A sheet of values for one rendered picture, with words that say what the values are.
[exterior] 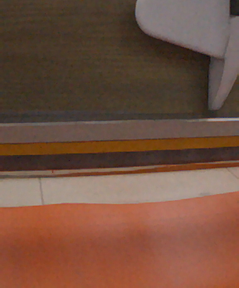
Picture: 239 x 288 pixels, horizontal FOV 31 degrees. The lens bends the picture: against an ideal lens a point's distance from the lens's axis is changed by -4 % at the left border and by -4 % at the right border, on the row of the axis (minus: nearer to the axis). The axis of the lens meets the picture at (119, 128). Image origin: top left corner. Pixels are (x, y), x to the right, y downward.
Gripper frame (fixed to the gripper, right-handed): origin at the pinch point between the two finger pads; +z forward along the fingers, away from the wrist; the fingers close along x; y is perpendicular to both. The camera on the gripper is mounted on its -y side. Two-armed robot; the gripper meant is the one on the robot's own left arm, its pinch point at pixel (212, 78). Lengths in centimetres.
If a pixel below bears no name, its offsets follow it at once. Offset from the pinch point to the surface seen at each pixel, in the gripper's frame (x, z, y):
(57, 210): -4.6, 10.1, 8.5
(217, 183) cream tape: -7.3, 10.1, -4.7
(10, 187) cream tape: -8.7, 10.0, 11.9
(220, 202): -3.8, 10.1, -3.4
